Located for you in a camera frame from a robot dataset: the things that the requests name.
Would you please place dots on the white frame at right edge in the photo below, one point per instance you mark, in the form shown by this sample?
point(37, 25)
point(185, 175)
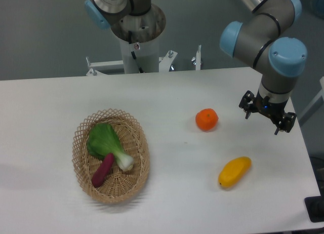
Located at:
point(312, 106)

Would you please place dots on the green bok choy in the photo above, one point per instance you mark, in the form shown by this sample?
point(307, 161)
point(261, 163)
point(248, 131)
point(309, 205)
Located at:
point(103, 140)

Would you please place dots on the oval woven wicker basket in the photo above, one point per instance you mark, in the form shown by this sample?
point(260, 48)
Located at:
point(118, 186)

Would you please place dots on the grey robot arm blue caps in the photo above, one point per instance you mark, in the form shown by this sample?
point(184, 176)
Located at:
point(138, 24)

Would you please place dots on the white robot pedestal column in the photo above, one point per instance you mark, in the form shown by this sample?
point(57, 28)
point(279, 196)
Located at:
point(140, 57)

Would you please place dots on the purple sweet potato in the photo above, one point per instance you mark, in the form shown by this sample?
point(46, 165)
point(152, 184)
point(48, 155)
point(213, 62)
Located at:
point(103, 170)

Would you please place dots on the black device at table edge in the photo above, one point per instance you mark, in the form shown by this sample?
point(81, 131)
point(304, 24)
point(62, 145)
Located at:
point(314, 206)

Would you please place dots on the yellow mango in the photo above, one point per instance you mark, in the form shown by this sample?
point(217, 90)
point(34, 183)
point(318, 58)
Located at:
point(234, 171)

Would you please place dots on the orange tangerine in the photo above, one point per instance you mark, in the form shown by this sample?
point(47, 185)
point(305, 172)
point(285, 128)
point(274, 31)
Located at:
point(206, 119)

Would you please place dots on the white metal mounting frame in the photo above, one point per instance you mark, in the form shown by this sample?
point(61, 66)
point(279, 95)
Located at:
point(165, 64)

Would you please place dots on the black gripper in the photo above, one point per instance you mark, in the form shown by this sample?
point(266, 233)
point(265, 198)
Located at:
point(284, 121)

